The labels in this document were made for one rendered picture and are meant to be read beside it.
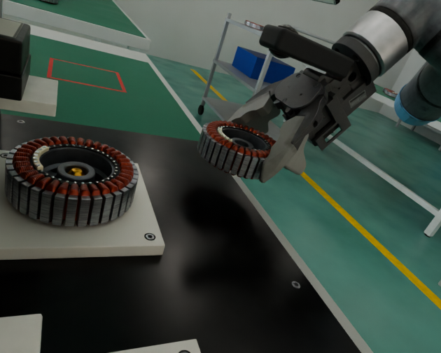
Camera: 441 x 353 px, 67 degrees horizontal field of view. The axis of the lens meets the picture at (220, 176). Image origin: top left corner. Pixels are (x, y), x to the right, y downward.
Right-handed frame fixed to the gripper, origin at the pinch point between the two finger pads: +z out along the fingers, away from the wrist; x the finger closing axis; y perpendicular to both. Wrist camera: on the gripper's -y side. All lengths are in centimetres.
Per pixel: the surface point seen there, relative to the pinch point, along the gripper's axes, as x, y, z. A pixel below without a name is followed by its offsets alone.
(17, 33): -7.7, -26.1, 5.5
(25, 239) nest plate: -12.9, -17.2, 16.2
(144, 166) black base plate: 2.7, -6.3, 10.3
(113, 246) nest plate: -13.7, -11.8, 12.6
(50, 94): -7.3, -22.0, 7.5
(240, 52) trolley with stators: 242, 108, -56
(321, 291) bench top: -17.9, 8.5, 3.2
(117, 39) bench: 127, 7, 8
